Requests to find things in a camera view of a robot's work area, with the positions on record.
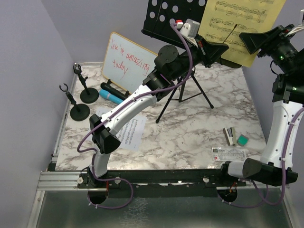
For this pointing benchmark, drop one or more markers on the black mounting rail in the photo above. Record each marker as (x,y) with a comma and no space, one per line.
(158,183)

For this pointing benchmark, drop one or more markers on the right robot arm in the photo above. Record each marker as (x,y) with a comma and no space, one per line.
(275,165)

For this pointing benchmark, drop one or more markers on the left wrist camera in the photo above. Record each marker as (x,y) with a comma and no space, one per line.
(188,30)

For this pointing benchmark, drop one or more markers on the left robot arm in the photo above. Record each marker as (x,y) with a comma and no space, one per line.
(169,66)

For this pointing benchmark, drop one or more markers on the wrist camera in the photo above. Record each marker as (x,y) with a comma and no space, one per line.
(297,29)
(188,30)

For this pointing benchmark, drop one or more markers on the black microphone orange tip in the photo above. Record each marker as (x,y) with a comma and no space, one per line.
(107,87)

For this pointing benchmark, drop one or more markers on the green eraser block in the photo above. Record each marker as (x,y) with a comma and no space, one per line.
(242,140)

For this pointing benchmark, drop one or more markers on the black tripod music stand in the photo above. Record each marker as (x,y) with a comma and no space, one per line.
(160,24)

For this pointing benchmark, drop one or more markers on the clear ruler set packet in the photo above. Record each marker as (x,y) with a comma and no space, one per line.
(224,154)

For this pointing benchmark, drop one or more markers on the yellow-framed whiteboard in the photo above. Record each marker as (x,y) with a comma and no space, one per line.
(126,63)

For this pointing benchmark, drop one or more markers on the white sheet music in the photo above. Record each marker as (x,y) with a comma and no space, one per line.
(129,137)

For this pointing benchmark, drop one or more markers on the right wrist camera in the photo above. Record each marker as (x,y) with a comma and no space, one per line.
(297,29)

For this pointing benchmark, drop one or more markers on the aluminium frame rail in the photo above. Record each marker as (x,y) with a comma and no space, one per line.
(58,180)

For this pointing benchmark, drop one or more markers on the yellow sheet music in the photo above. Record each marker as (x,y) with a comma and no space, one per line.
(224,20)

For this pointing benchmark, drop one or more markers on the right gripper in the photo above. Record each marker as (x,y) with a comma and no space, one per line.
(254,41)

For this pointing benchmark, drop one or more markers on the black microphone stand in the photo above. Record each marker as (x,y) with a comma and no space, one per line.
(79,112)
(88,95)

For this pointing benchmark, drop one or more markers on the blue-headed microphone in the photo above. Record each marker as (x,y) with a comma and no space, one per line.
(108,96)

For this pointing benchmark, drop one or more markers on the grey stapler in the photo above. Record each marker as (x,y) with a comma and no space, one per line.
(230,136)

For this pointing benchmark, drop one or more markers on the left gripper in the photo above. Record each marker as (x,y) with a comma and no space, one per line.
(206,51)

